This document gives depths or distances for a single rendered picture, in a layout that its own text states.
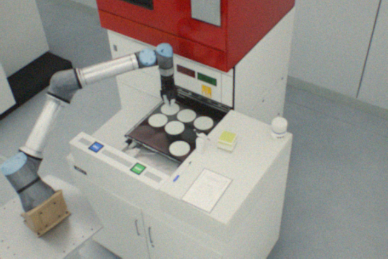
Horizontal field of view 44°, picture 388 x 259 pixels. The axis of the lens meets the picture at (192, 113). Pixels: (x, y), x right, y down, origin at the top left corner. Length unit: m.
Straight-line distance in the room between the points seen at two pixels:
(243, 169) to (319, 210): 1.21
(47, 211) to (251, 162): 0.93
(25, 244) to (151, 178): 0.61
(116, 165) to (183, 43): 0.67
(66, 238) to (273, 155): 1.00
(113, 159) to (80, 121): 1.74
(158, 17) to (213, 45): 0.32
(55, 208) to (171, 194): 0.52
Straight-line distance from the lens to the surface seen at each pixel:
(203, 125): 2.49
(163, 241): 2.46
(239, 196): 2.09
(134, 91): 2.91
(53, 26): 5.28
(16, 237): 2.32
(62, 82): 2.16
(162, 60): 2.30
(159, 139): 2.43
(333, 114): 3.99
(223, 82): 2.40
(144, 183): 2.17
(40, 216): 2.20
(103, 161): 2.30
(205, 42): 2.26
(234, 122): 2.40
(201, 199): 2.08
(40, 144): 2.30
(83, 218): 2.28
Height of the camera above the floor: 2.60
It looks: 42 degrees down
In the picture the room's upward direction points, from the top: 3 degrees counter-clockwise
